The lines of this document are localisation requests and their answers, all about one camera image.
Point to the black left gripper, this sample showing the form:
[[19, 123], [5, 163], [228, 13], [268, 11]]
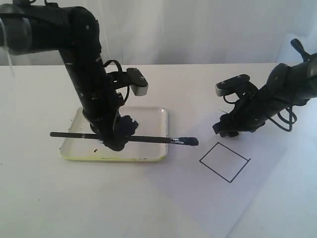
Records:
[[113, 128]]

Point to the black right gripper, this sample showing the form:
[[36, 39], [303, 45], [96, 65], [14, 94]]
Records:
[[240, 119]]

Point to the black paintbrush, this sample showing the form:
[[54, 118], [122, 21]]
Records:
[[189, 141]]

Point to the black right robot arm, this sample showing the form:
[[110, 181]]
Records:
[[286, 87]]

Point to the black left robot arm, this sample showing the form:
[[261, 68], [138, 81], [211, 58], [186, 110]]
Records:
[[26, 28]]

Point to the white paint tray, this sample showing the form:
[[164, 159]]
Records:
[[152, 121]]

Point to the white paper with square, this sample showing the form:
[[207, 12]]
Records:
[[215, 182]]

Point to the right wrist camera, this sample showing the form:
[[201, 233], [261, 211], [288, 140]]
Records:
[[239, 85]]

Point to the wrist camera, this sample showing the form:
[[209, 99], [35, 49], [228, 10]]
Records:
[[239, 85], [138, 83]]

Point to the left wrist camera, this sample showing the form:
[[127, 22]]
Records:
[[138, 83]]

